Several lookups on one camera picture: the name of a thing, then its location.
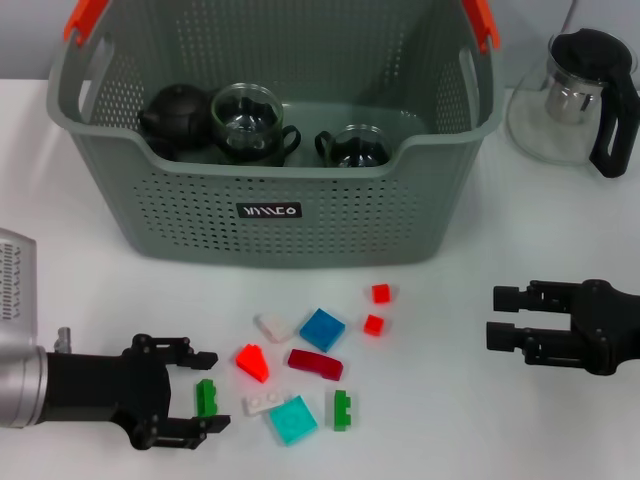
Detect blue square brick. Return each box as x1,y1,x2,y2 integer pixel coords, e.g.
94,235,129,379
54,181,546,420
299,307,347,354

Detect glass teacup with black base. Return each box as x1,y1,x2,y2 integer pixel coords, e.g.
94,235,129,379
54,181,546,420
313,124,394,170
209,83,303,167

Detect green rectangular brick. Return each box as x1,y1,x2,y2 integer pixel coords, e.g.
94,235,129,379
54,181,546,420
195,378,221,418

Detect dark red curved brick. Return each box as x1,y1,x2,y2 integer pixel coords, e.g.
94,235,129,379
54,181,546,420
287,348,345,382

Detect glass pitcher with black lid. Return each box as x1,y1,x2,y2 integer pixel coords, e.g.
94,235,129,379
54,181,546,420
505,28,640,180

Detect black ceramic teapot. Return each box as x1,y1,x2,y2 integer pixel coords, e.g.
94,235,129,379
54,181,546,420
137,83,217,150

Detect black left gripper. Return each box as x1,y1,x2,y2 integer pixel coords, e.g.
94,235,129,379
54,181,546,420
44,334,232,451

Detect white oblong brick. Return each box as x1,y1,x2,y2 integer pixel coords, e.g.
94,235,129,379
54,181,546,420
254,312,295,344

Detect white plate brick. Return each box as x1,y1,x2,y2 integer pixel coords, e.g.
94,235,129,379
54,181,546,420
242,389,286,417

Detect grey perforated storage bin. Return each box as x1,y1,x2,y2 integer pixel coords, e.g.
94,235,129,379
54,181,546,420
46,0,504,270

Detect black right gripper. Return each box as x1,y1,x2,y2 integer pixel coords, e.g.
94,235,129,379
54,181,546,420
484,279,640,377

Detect cyan square brick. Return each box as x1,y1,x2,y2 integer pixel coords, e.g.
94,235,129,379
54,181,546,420
269,394,320,446

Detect orange bin carry handle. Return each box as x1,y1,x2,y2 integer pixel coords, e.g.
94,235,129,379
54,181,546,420
63,0,501,54

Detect red sloped brick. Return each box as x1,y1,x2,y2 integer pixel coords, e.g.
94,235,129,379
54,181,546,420
234,343,271,384

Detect green notched brick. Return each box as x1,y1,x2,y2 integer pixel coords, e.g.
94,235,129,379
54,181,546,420
333,389,354,432

